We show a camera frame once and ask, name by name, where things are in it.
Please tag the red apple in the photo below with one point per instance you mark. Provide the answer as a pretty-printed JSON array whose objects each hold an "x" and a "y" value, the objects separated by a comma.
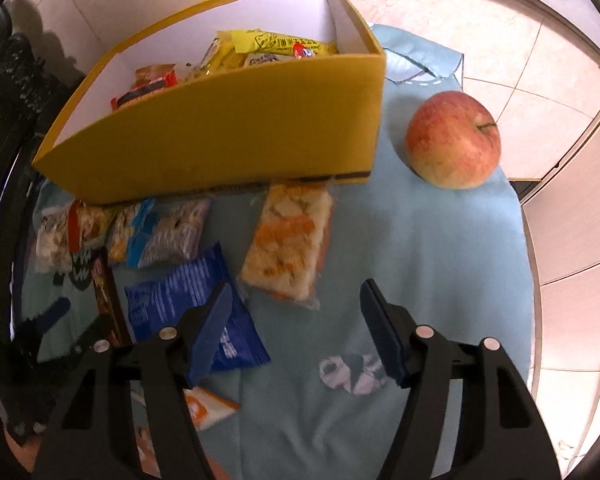
[{"x": 452, "y": 141}]

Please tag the dark carved wooden chair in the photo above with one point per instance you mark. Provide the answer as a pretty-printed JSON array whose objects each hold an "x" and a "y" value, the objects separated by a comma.
[{"x": 31, "y": 96}]

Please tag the light blue patterned cloth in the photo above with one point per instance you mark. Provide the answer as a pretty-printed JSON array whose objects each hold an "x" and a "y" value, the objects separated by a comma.
[{"x": 296, "y": 393}]

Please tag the clear orange cracker packet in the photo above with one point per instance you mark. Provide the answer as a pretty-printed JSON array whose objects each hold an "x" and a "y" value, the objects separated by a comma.
[{"x": 289, "y": 244}]

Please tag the yellow candy bar wrapper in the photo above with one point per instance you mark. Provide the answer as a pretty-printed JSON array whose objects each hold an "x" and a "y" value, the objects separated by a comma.
[{"x": 254, "y": 41}]

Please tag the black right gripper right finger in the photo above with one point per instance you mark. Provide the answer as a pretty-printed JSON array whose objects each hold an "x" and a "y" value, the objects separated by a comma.
[{"x": 466, "y": 402}]

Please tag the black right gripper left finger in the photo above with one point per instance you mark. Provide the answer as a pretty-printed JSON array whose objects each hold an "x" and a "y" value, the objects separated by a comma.
[{"x": 91, "y": 432}]

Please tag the yellow cardboard box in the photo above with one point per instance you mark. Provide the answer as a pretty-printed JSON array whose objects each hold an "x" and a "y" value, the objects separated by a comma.
[{"x": 314, "y": 119}]

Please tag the small blue edged packet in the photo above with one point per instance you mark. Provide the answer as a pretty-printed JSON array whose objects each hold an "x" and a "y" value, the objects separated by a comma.
[{"x": 166, "y": 233}]

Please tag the red orange snack packet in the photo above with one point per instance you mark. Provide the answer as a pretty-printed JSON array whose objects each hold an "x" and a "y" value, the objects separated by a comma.
[{"x": 149, "y": 80}]

